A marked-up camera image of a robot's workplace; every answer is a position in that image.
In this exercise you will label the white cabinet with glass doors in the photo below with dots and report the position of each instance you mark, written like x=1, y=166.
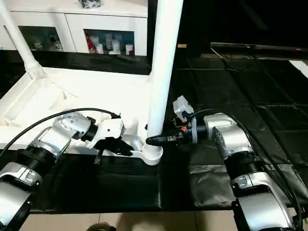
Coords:
x=72, y=19

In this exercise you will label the white plastic table top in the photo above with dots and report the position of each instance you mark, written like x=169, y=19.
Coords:
x=72, y=96

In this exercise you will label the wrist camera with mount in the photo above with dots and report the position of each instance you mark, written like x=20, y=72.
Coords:
x=182, y=108
x=108, y=127

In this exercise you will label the white board strip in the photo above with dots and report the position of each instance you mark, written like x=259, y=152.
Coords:
x=301, y=67

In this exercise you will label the white plastic table leg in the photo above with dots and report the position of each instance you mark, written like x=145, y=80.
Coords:
x=163, y=62
x=21, y=38

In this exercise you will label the small gold label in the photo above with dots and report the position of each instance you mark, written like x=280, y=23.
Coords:
x=182, y=45

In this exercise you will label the red bottle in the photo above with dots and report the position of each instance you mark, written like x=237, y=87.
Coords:
x=90, y=45

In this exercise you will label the black flat bar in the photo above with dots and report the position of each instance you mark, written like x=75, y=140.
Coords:
x=260, y=47

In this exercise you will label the black bundle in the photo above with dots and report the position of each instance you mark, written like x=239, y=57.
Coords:
x=89, y=4

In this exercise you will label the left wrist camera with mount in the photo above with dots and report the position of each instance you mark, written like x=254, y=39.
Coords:
x=108, y=127

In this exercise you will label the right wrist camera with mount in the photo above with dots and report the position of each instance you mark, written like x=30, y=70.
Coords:
x=182, y=108

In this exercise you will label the black work mat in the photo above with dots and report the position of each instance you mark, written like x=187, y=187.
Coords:
x=216, y=96

